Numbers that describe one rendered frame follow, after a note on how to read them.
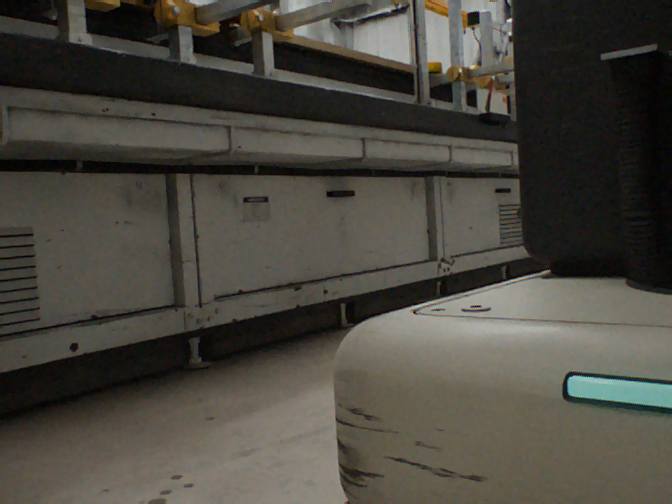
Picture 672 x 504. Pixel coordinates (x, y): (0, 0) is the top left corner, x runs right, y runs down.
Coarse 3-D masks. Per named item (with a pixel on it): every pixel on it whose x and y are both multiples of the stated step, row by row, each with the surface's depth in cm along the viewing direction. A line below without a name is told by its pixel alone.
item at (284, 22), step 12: (336, 0) 152; (348, 0) 150; (360, 0) 148; (372, 0) 149; (300, 12) 158; (312, 12) 156; (324, 12) 154; (336, 12) 153; (348, 12) 153; (276, 24) 163; (288, 24) 161; (300, 24) 160; (228, 36) 173; (240, 36) 170
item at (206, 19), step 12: (216, 0) 139; (228, 0) 137; (240, 0) 135; (252, 0) 133; (264, 0) 132; (276, 0) 132; (204, 12) 142; (216, 12) 140; (228, 12) 138; (240, 12) 138; (156, 24) 151; (156, 36) 152
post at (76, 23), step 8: (56, 0) 123; (64, 0) 121; (72, 0) 122; (80, 0) 123; (64, 8) 122; (72, 8) 122; (80, 8) 123; (64, 16) 122; (72, 16) 122; (80, 16) 123; (64, 24) 122; (72, 24) 122; (80, 24) 123; (64, 32) 122; (72, 32) 122; (80, 32) 123
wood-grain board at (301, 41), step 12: (120, 0) 152; (132, 0) 154; (300, 36) 200; (300, 48) 204; (312, 48) 205; (324, 48) 209; (336, 48) 213; (348, 48) 218; (348, 60) 224; (360, 60) 225; (372, 60) 229; (384, 60) 235; (408, 72) 249
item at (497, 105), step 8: (480, 88) 249; (480, 96) 249; (496, 96) 260; (504, 96) 266; (480, 104) 249; (496, 104) 260; (504, 104) 266; (480, 112) 249; (496, 112) 260; (504, 112) 266
